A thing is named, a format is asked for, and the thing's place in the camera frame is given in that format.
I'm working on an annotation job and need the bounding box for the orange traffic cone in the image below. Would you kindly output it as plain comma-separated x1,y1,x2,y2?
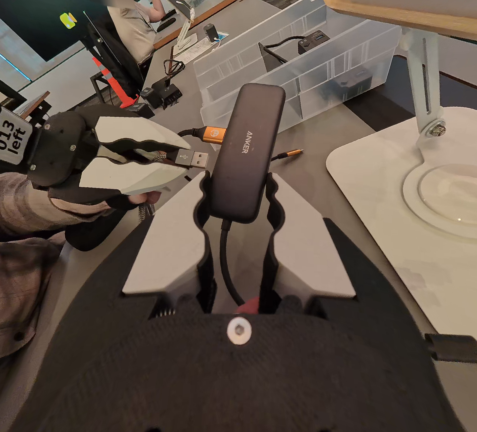
92,56,132,108

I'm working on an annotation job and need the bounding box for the slim dark grey usb hub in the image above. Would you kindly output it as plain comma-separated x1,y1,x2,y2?
207,83,286,224

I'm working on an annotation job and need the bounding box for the black bin divider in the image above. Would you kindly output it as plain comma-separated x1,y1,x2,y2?
258,42,288,72

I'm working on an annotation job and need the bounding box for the clear plastic bin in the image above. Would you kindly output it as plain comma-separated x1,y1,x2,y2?
193,0,402,134

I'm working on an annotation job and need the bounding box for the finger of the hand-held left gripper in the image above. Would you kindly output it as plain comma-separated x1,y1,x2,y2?
78,156,190,196
92,116,192,155

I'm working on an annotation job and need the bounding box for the black power adapter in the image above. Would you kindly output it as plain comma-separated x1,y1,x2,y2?
333,71,373,102

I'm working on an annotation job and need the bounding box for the paper sheet blue print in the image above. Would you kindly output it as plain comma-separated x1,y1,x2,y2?
173,31,230,66

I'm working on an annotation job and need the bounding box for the person's left forearm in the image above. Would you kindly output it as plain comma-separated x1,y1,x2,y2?
0,172,114,237

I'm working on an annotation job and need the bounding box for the small white stand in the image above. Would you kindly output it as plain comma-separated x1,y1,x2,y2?
173,7,200,55

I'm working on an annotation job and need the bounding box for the black multi-port usb hub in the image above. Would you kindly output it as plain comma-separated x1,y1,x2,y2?
297,30,331,55

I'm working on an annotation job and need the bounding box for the black cable orange plug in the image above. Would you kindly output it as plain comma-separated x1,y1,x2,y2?
178,125,304,161

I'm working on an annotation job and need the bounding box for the dark cloth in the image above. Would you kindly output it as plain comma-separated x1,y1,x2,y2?
65,208,129,252

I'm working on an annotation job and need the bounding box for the flat black box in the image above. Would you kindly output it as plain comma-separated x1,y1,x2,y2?
151,80,184,109

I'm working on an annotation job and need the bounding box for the black cable bundle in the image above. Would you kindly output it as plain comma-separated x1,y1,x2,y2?
163,59,186,79

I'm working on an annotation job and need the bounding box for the thick black hub cable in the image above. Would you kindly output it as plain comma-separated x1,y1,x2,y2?
219,220,248,308

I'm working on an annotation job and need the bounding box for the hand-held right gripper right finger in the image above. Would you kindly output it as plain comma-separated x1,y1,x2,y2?
260,173,357,313

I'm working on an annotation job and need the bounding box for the grey braided usb cable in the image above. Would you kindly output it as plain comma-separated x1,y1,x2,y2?
136,148,210,222

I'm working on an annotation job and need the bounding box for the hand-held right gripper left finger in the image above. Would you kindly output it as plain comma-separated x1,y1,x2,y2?
122,170,217,314

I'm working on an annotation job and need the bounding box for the person's plaid shirt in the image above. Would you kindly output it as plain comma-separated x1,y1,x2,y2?
0,240,66,360

